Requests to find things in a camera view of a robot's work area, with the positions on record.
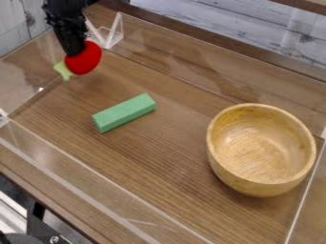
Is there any light wooden bowl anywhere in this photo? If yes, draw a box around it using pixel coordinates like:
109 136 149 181
206 103 317 197

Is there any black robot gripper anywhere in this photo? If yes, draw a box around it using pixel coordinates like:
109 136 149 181
42 0 89 56

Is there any black table leg bracket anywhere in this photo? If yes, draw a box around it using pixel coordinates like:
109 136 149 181
27 202 71 244

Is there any clear acrylic tray wall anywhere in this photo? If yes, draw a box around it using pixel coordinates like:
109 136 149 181
0 111 213 244

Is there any green foam block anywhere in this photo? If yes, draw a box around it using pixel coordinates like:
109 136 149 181
93 93 157 133

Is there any red plush strawberry toy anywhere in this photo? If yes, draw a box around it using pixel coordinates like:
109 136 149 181
54 40 102 81

